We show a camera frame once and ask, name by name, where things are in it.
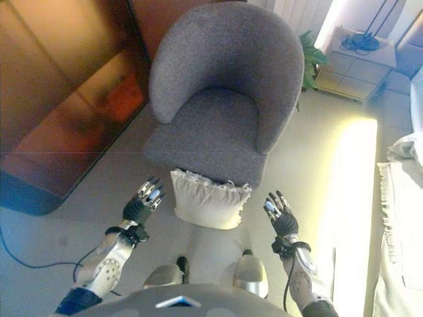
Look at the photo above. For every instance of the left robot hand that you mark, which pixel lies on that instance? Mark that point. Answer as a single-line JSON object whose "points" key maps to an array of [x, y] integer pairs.
{"points": [[136, 208]]}

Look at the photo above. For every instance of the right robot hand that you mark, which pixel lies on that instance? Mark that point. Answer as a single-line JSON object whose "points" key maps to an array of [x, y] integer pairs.
{"points": [[283, 221]]}

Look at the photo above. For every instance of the white fringed cushion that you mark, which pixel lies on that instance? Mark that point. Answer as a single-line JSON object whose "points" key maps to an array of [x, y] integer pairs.
{"points": [[208, 204]]}

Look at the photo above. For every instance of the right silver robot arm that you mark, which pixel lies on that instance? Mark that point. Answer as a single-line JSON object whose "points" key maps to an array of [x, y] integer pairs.
{"points": [[304, 274]]}

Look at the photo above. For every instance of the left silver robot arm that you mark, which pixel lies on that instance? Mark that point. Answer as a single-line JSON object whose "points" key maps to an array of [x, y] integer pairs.
{"points": [[105, 267]]}

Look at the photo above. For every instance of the right silver robot leg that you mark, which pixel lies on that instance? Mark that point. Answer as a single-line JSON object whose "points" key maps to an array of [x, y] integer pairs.
{"points": [[249, 274]]}

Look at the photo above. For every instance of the silver robot leg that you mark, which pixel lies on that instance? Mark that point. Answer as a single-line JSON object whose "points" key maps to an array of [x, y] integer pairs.
{"points": [[249, 274], [165, 275]]}

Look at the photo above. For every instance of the left silver robot leg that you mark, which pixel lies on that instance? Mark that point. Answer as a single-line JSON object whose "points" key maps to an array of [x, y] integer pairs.
{"points": [[165, 275]]}

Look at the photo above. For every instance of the grey robot torso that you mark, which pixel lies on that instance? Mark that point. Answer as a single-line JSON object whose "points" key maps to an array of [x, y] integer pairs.
{"points": [[138, 302]]}

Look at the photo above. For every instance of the white fringed blanket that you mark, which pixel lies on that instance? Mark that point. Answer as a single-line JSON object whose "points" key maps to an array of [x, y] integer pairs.
{"points": [[403, 214]]}

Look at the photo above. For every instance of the glossy brown wooden cabinet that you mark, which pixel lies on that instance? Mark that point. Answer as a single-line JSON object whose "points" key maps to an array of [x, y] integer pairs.
{"points": [[59, 99]]}

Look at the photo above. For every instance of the green potted plant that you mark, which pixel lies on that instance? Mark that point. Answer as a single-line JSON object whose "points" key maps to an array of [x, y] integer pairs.
{"points": [[310, 59]]}

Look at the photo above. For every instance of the white tiled side table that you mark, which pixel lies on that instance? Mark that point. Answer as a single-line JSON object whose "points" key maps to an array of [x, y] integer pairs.
{"points": [[353, 72]]}

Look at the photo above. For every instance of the grey fabric armchair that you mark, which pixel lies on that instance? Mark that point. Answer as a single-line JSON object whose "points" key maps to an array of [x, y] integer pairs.
{"points": [[228, 66]]}

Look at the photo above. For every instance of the white pleated curtain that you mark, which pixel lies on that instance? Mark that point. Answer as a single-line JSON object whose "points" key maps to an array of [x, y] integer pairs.
{"points": [[297, 13]]}

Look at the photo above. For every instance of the thin black lamp poles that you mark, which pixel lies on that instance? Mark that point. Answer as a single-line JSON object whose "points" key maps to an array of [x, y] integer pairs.
{"points": [[376, 18]]}

